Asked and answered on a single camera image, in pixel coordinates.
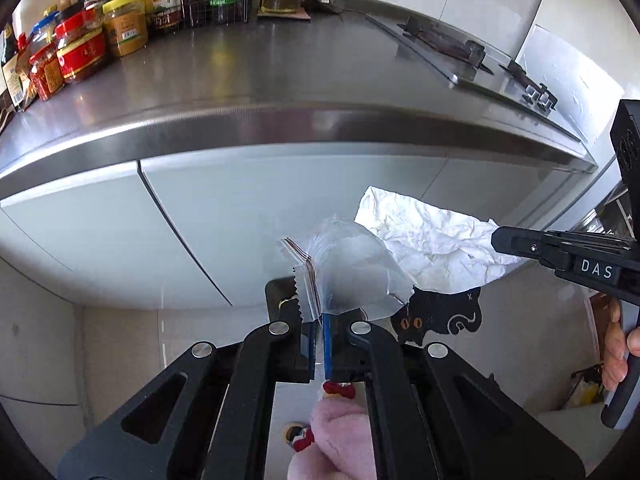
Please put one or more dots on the brown mat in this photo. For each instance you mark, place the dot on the brown mat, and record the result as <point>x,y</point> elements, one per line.
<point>285,15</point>

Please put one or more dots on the steel gas stove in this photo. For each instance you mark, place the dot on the steel gas stove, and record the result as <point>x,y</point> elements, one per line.
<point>465,72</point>

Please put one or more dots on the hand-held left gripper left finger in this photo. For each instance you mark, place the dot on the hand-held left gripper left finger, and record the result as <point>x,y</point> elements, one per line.
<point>310,350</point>

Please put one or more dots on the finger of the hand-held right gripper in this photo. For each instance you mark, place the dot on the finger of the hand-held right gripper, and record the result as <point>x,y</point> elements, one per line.
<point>520,242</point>

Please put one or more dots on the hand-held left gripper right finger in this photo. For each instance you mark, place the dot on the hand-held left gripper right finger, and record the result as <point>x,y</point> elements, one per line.
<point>330,350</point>

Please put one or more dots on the red snack packet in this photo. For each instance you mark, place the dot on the red snack packet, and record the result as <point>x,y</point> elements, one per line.
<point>350,270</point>

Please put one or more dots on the white cabinet door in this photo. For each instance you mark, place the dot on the white cabinet door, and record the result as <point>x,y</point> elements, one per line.
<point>250,200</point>
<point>100,240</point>

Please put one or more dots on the pink fluffy slipper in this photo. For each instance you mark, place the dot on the pink fluffy slipper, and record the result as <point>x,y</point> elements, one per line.
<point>302,447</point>
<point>345,430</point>

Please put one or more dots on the small red lid sauce jar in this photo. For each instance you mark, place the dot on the small red lid sauce jar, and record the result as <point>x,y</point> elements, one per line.
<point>46,72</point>

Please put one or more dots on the large red lid sauce jar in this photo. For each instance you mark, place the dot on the large red lid sauce jar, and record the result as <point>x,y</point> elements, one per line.
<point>82,50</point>

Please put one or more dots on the person's right hand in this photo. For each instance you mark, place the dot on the person's right hand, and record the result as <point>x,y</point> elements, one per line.
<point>614,350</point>

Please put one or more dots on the pale yellow paper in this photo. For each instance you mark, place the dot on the pale yellow paper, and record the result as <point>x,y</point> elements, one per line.
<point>430,245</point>

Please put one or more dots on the yellow lid paste jar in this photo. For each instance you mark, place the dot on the yellow lid paste jar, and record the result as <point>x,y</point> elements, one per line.
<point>125,27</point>

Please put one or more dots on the blue yellow lid jar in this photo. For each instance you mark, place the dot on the blue yellow lid jar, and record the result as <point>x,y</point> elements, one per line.
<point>44,25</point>

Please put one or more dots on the yellow lid jar orange label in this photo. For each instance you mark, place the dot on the yellow lid jar orange label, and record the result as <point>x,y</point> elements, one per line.
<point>166,7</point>

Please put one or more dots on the yellow bag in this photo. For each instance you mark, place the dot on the yellow bag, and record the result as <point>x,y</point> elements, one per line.
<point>590,390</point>

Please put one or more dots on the black cat sticker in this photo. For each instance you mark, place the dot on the black cat sticker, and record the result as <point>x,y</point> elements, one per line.
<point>440,315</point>

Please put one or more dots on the black burner grate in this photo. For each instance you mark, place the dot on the black burner grate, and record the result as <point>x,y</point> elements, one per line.
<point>530,85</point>
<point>445,42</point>

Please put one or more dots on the dark sauce bottle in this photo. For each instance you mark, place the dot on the dark sauce bottle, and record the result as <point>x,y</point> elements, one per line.
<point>11,70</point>

